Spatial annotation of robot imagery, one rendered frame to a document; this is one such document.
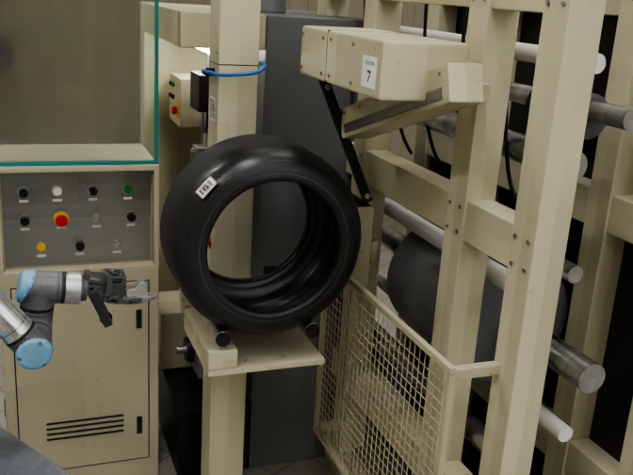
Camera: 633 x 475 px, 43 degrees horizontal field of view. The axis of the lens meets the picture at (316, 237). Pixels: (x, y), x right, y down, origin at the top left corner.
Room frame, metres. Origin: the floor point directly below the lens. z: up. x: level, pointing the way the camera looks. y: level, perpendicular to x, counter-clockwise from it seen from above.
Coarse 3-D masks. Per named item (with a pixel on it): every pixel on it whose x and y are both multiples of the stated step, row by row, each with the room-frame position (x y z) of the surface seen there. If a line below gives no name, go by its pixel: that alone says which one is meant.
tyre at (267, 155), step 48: (240, 144) 2.25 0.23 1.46; (288, 144) 2.26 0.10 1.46; (192, 192) 2.12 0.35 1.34; (240, 192) 2.12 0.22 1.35; (336, 192) 2.23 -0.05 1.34; (192, 240) 2.08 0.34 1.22; (336, 240) 2.44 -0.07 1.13; (192, 288) 2.09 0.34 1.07; (240, 288) 2.41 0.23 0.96; (288, 288) 2.44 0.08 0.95; (336, 288) 2.24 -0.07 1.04
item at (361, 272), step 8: (360, 200) 2.72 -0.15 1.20; (360, 208) 2.61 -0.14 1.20; (368, 208) 2.62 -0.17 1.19; (360, 216) 2.61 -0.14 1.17; (368, 216) 2.62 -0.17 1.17; (368, 224) 2.62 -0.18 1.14; (368, 232) 2.62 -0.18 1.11; (368, 240) 2.62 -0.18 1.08; (360, 248) 2.61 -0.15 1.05; (368, 248) 2.62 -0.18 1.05; (360, 256) 2.61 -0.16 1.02; (368, 256) 2.63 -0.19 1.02; (360, 264) 2.61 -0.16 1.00; (368, 264) 2.63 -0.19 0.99; (352, 272) 2.61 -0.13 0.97; (360, 272) 2.62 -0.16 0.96; (368, 272) 2.63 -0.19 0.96; (360, 280) 2.62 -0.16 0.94; (344, 288) 2.60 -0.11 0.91
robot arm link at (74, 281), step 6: (72, 276) 2.05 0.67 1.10; (78, 276) 2.06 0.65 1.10; (72, 282) 2.04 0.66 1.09; (78, 282) 2.05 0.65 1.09; (66, 288) 2.03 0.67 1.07; (72, 288) 2.03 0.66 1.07; (78, 288) 2.04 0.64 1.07; (66, 294) 2.02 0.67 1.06; (72, 294) 2.03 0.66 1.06; (78, 294) 2.04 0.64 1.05; (66, 300) 2.03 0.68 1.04; (72, 300) 2.03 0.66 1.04; (78, 300) 2.04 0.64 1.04
